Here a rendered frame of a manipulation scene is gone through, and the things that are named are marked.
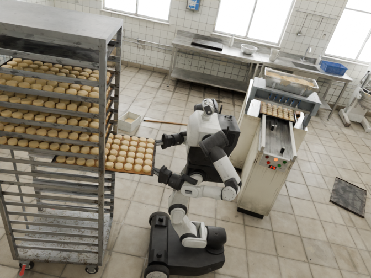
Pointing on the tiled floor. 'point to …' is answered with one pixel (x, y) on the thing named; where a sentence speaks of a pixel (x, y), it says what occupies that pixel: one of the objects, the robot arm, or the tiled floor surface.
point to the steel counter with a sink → (300, 67)
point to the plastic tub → (129, 121)
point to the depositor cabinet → (249, 129)
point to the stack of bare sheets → (349, 197)
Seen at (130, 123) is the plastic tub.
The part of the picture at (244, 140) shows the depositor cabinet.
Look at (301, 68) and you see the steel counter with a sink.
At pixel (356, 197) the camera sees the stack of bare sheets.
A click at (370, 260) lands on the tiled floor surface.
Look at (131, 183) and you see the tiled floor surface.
